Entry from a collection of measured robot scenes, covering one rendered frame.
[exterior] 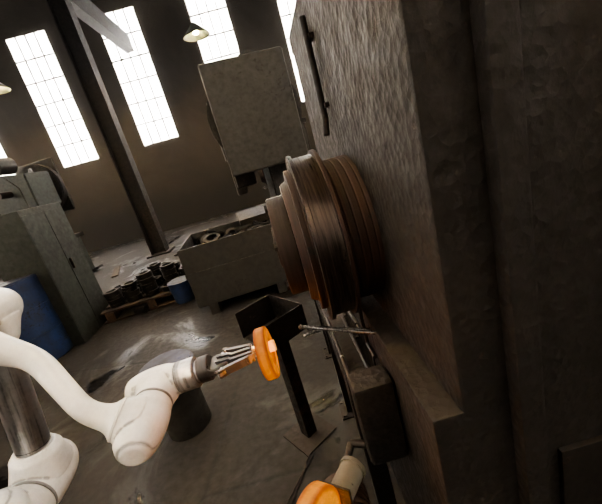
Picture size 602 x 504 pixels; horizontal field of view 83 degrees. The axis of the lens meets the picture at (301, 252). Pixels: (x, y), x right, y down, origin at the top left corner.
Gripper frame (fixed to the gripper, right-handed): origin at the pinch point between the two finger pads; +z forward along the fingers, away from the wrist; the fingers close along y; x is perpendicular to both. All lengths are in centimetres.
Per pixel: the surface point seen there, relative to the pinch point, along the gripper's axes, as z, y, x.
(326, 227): 26.2, 17.2, 32.9
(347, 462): 13.9, 30.8, -15.8
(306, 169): 27, 7, 45
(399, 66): 39, 41, 56
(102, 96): -242, -653, 255
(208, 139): -128, -1004, 154
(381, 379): 27.7, 21.5, -5.8
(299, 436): -11, -51, -83
